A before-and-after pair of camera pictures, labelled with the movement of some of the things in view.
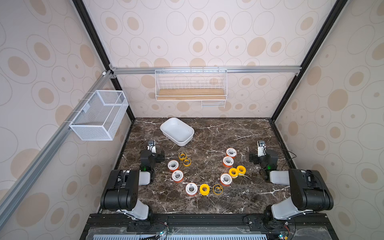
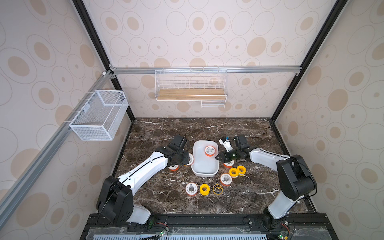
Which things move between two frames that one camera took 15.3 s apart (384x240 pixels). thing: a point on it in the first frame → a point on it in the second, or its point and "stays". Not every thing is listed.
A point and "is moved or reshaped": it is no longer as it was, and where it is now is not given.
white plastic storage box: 177,132 → 204,164
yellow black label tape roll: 217,189 stays
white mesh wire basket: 99,117 stays
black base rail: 209,227 stays
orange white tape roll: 228,161 stays
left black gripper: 157,158 → 185,160
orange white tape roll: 231,152 is moved or reshaped
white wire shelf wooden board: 209,86 stays
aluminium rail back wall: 174,68 stays
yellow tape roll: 233,172 stays
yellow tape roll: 241,170 stays
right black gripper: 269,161 → 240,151
